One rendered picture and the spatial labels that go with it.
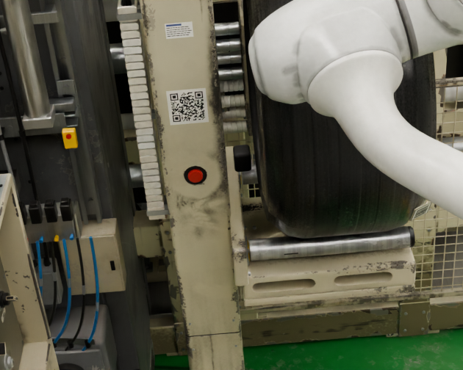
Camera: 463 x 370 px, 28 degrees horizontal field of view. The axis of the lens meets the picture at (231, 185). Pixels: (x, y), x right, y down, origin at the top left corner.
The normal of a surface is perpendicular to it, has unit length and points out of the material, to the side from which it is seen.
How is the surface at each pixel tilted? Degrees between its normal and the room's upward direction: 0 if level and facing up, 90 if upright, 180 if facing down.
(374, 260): 0
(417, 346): 0
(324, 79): 90
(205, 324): 90
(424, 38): 105
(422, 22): 82
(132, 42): 90
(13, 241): 90
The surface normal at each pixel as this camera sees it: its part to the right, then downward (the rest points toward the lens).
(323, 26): -0.24, -0.30
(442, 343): -0.07, -0.82
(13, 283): 0.05, 0.56
